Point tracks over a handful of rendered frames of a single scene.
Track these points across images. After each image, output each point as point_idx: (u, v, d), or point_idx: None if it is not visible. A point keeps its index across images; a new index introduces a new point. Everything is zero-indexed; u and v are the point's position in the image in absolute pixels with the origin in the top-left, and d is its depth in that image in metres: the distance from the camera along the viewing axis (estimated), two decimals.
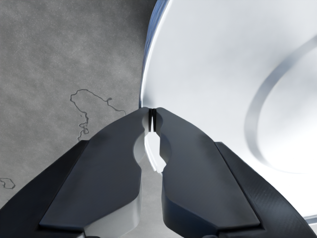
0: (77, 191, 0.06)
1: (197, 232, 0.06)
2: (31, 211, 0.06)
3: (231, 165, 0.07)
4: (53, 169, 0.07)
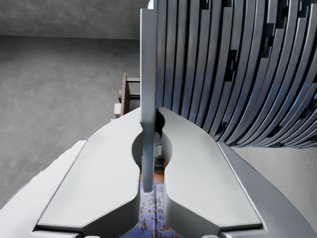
0: (75, 191, 0.06)
1: (199, 232, 0.06)
2: (29, 212, 0.06)
3: (233, 166, 0.07)
4: (51, 169, 0.07)
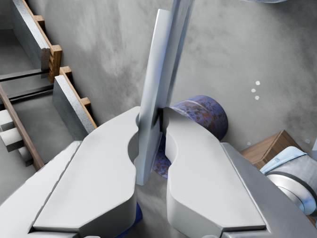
0: (71, 192, 0.06)
1: (202, 232, 0.06)
2: (25, 214, 0.05)
3: (237, 167, 0.07)
4: (46, 171, 0.07)
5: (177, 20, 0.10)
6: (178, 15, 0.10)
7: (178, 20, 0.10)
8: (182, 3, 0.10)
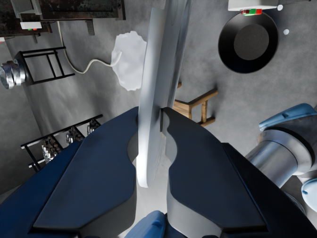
0: (71, 192, 0.06)
1: (202, 232, 0.06)
2: (25, 214, 0.05)
3: (237, 167, 0.07)
4: (46, 171, 0.07)
5: (172, 18, 0.10)
6: (172, 13, 0.10)
7: (173, 19, 0.10)
8: (176, 2, 0.10)
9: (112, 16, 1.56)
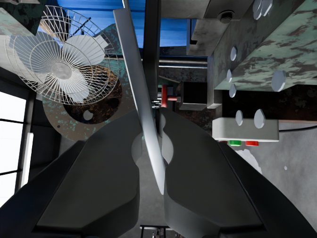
0: (75, 191, 0.06)
1: (199, 232, 0.06)
2: (29, 212, 0.06)
3: (234, 166, 0.07)
4: (50, 170, 0.07)
5: None
6: None
7: None
8: None
9: None
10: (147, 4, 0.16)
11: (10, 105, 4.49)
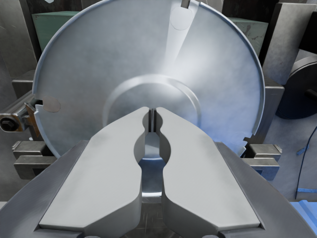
0: (77, 191, 0.06)
1: (197, 232, 0.06)
2: (31, 211, 0.06)
3: (231, 165, 0.07)
4: (53, 169, 0.07)
5: (50, 97, 0.23)
6: (48, 97, 0.23)
7: (54, 99, 0.23)
8: (54, 105, 0.23)
9: None
10: None
11: None
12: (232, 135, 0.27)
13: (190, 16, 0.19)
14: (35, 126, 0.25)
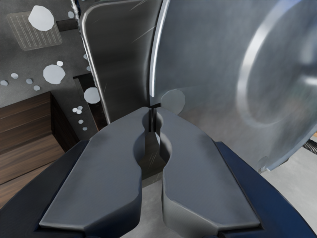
0: (77, 191, 0.06)
1: (197, 232, 0.06)
2: (31, 211, 0.06)
3: (231, 165, 0.07)
4: (53, 169, 0.07)
5: None
6: (256, 166, 0.25)
7: (257, 162, 0.25)
8: (262, 160, 0.25)
9: None
10: None
11: None
12: None
13: (167, 94, 0.13)
14: (262, 172, 0.27)
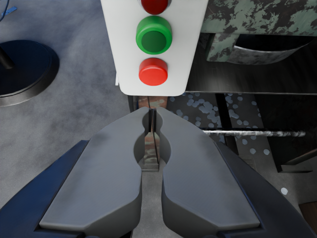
0: (77, 191, 0.06)
1: (197, 232, 0.06)
2: (31, 211, 0.06)
3: (231, 165, 0.07)
4: (53, 169, 0.07)
5: None
6: None
7: None
8: None
9: None
10: None
11: None
12: None
13: None
14: None
